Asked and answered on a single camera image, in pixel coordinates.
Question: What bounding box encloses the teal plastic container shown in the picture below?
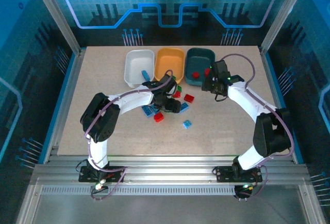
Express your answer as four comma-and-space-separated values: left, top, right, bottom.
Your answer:
185, 47, 216, 88

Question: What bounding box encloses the orange plastic container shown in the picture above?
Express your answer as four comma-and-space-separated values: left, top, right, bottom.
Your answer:
154, 47, 186, 84

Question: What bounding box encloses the white plastic container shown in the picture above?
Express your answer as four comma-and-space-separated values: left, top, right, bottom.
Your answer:
124, 50, 155, 89

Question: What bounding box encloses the grey metal base panel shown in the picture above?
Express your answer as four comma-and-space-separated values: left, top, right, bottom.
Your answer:
32, 194, 309, 224

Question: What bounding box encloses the controller board with LEDs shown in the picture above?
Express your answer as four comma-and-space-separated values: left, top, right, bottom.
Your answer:
234, 183, 256, 199
90, 180, 109, 193

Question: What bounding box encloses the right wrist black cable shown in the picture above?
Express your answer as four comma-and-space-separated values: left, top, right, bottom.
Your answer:
214, 92, 229, 103

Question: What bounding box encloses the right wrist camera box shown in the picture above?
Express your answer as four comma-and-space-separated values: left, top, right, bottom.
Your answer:
211, 60, 229, 75

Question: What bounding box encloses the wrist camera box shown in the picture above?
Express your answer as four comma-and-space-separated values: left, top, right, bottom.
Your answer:
157, 75, 177, 93
211, 60, 229, 75

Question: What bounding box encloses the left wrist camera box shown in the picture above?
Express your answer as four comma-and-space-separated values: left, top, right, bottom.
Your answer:
157, 75, 177, 93

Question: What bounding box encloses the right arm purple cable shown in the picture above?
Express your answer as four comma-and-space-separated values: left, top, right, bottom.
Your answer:
220, 53, 295, 201

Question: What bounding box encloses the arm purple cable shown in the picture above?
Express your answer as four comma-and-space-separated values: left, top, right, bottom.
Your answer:
84, 69, 174, 201
220, 53, 295, 201

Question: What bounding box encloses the aluminium side rail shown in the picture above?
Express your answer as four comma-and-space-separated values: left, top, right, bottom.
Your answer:
42, 47, 87, 164
259, 47, 299, 164

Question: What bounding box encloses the aluminium mounting rail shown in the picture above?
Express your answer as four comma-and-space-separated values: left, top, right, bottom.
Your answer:
30, 155, 311, 186

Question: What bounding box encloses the slotted grey cable duct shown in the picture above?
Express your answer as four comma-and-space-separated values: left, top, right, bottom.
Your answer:
40, 185, 258, 197

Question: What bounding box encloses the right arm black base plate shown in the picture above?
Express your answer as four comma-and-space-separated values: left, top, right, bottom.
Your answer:
214, 165, 263, 183

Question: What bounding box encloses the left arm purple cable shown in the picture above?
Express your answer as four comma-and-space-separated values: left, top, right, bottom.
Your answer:
84, 69, 174, 201

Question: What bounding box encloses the aluminium frame post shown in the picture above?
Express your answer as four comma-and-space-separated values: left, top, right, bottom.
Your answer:
259, 0, 311, 54
27, 0, 84, 54

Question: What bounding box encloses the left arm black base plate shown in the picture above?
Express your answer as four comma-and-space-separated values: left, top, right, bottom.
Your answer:
78, 165, 125, 183

